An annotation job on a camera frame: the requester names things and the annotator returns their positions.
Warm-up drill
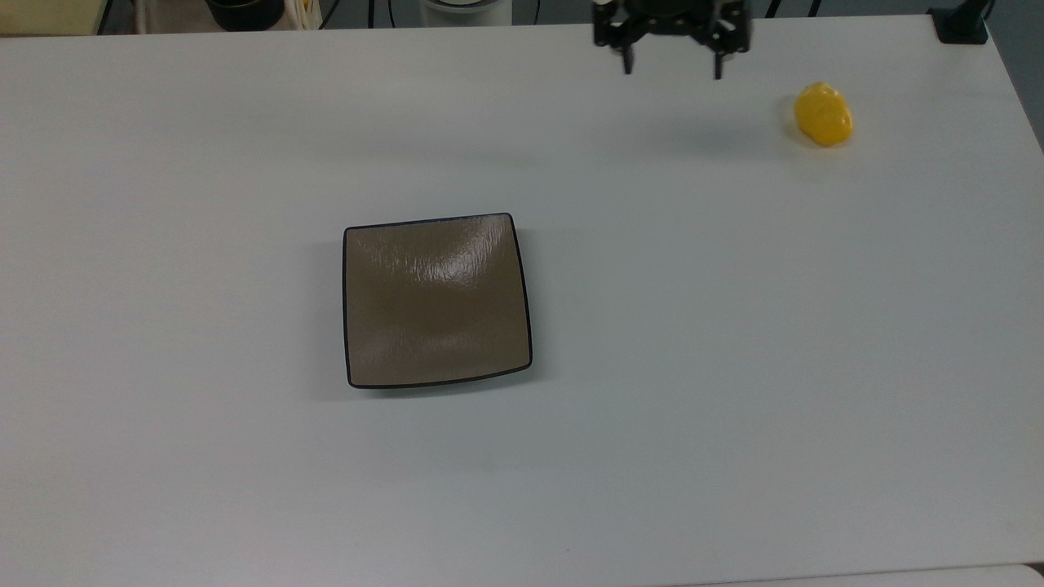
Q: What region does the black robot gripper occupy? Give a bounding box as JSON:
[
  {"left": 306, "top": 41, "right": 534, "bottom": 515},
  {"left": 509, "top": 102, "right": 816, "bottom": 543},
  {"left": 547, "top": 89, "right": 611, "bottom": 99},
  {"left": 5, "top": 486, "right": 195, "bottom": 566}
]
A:
[{"left": 593, "top": 0, "right": 752, "bottom": 82}]

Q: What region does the yellow lemon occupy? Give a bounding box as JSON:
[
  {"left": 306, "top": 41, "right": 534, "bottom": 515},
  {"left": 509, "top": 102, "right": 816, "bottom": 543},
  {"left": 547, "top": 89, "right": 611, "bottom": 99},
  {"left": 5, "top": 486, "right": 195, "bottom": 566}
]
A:
[{"left": 794, "top": 82, "right": 855, "bottom": 148}]

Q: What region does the square brown ceramic plate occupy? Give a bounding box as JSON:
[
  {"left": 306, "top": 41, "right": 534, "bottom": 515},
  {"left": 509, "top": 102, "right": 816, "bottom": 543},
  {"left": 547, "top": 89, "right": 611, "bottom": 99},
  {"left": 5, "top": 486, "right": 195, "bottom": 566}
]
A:
[{"left": 342, "top": 212, "right": 534, "bottom": 391}]

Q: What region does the black clamp-mounted pole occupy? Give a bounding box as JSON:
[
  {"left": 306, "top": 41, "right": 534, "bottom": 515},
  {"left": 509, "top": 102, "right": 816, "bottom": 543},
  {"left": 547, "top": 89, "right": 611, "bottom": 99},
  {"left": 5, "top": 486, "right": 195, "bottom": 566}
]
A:
[{"left": 928, "top": 0, "right": 996, "bottom": 46}]

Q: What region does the dark round bucket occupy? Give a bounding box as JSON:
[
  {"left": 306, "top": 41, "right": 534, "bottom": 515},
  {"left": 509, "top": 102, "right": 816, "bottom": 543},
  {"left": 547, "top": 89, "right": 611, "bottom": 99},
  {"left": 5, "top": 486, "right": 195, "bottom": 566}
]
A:
[{"left": 204, "top": 0, "right": 287, "bottom": 33}]

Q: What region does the beige board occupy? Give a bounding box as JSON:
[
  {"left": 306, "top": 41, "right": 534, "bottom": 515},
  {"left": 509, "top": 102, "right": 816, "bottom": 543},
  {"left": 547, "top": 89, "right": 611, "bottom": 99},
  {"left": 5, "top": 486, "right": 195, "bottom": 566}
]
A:
[{"left": 0, "top": 0, "right": 112, "bottom": 38}]

